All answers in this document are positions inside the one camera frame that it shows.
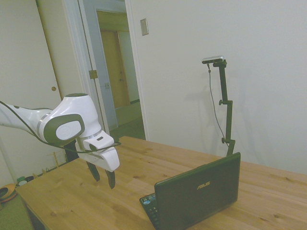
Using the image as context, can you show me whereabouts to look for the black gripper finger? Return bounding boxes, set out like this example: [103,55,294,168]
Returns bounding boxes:
[86,161,101,182]
[104,169,116,190]

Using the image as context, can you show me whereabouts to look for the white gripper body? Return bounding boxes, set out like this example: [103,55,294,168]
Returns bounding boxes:
[75,139,120,172]

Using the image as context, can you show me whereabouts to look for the black Asus laptop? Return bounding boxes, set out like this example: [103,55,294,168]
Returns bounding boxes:
[139,152,241,230]

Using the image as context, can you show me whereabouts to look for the wooden rack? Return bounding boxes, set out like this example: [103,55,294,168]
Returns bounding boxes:
[42,150,67,173]

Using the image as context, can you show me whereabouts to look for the white open door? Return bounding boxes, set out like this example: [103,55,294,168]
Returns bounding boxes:
[78,0,118,132]

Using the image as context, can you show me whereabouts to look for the orange green bowl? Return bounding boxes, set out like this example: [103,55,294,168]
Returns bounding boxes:
[0,183,18,204]

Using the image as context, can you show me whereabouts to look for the wooden hallway door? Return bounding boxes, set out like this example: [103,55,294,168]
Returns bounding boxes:
[100,30,131,109]

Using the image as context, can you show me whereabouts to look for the white closet door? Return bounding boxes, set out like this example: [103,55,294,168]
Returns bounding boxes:
[0,0,64,101]

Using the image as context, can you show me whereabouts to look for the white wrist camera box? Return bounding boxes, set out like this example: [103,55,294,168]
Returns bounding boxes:
[83,130,114,151]

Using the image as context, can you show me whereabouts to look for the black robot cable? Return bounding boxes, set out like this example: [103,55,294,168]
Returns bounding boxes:
[0,101,122,153]

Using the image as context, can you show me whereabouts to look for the grey camera cable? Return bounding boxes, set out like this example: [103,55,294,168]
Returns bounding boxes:
[206,63,229,146]

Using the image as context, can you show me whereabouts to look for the black camera stand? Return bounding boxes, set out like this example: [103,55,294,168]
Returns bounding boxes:
[212,60,236,158]

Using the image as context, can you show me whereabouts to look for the metal wall switch plate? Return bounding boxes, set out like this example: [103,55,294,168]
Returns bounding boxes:
[140,18,149,36]

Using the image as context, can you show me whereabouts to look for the silver exterior camera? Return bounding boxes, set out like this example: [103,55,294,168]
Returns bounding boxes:
[201,56,225,65]

